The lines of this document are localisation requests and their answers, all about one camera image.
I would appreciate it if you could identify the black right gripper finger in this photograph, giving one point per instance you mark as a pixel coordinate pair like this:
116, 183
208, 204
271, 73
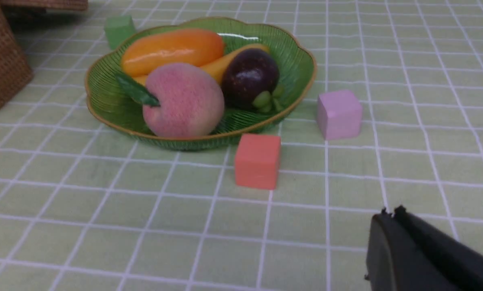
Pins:
406, 253

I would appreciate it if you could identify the pink toy peach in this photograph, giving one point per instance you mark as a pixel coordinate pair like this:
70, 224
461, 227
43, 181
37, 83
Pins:
178, 100

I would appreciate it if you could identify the dark purple toy mangosteen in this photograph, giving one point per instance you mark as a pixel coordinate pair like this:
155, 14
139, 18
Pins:
250, 80

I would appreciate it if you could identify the orange toy mango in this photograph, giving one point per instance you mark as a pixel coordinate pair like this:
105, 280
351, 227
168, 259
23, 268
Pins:
195, 46

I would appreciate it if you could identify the green leaf-shaped glass plate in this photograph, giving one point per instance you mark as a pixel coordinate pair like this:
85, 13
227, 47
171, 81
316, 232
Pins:
110, 105

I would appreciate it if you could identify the pink-purple foam cube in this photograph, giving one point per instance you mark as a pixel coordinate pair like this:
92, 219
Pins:
339, 115

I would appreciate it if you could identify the green foam cube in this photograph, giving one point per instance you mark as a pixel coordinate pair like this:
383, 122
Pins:
117, 29

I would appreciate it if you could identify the salmon red foam cube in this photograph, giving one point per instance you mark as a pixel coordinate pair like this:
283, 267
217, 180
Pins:
257, 161

